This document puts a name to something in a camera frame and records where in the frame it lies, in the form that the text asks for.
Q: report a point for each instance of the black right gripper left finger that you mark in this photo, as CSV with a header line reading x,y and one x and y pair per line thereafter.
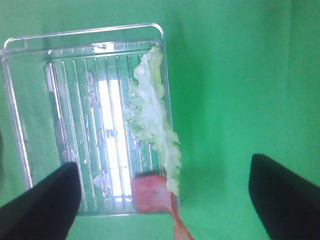
x,y
46,211

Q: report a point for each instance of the right clear plastic tray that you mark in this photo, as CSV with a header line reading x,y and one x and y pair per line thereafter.
x,y
67,93

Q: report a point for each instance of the green lettuce leaf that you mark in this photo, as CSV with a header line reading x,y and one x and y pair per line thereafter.
x,y
146,115

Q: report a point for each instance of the bacon strip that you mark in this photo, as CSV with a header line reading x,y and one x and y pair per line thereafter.
x,y
150,195

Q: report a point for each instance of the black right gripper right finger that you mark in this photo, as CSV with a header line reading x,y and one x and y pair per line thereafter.
x,y
287,204

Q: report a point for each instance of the green tablecloth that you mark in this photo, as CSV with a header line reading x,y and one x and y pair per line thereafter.
x,y
244,78

